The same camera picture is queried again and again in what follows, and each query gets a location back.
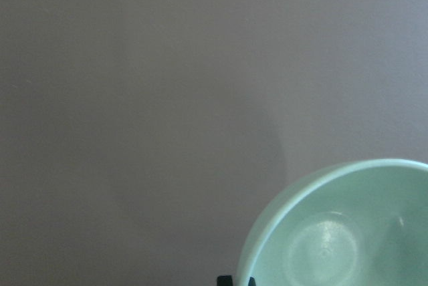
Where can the mint green bowl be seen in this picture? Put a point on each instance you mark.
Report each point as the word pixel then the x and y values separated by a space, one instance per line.
pixel 359 223

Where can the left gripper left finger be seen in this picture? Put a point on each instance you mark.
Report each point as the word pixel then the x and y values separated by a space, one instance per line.
pixel 224 280

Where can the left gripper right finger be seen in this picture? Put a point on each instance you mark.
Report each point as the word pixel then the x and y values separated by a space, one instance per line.
pixel 251 282

